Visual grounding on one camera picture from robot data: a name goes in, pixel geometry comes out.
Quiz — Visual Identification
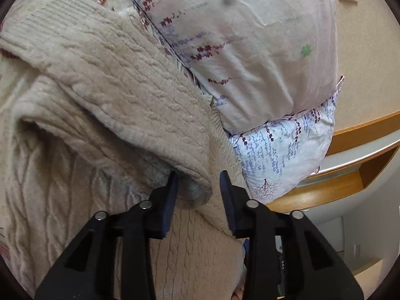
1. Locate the floral pillow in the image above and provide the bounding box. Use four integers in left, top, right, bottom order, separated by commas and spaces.
229, 76, 344, 202

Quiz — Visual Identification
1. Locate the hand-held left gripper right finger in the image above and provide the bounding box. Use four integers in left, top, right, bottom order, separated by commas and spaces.
219, 170, 365, 300

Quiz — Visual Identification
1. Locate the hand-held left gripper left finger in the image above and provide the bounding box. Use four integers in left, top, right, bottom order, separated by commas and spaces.
34, 171, 180, 300

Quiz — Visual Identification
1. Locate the beige cable-knit sweater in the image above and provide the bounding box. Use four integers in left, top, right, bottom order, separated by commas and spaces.
0, 0, 251, 300

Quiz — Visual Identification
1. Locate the wooden bed headboard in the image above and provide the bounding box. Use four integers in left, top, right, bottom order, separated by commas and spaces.
265, 111, 400, 215

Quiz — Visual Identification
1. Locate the floral white duvet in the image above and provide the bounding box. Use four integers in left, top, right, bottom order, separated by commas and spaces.
0, 0, 340, 135

